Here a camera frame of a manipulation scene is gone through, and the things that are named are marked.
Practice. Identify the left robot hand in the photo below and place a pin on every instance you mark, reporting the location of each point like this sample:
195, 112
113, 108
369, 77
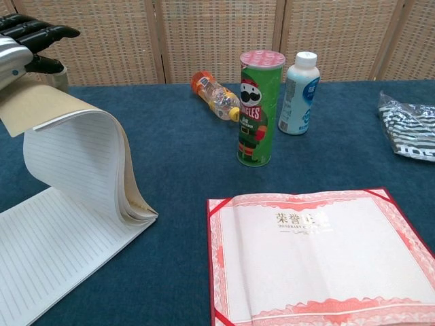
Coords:
13, 54

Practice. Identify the tan notebook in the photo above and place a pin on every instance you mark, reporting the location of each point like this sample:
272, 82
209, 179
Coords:
51, 244

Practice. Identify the woven bamboo folding screen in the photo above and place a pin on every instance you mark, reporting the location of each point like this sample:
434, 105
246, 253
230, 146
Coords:
204, 40

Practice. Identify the blue table cloth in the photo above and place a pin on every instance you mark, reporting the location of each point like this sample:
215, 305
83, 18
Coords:
190, 163

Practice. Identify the clear bottle with orange label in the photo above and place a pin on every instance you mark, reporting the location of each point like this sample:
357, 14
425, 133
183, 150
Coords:
217, 96

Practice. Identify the green Pringles chips can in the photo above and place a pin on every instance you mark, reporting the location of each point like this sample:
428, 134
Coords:
259, 119

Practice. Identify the white and blue milk bottle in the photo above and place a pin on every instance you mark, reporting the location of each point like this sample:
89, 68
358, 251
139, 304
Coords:
299, 102

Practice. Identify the red certificate folder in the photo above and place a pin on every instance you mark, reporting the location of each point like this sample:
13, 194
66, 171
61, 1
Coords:
306, 265

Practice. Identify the striped garment in plastic bag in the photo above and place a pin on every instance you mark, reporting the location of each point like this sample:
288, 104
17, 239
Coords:
411, 132

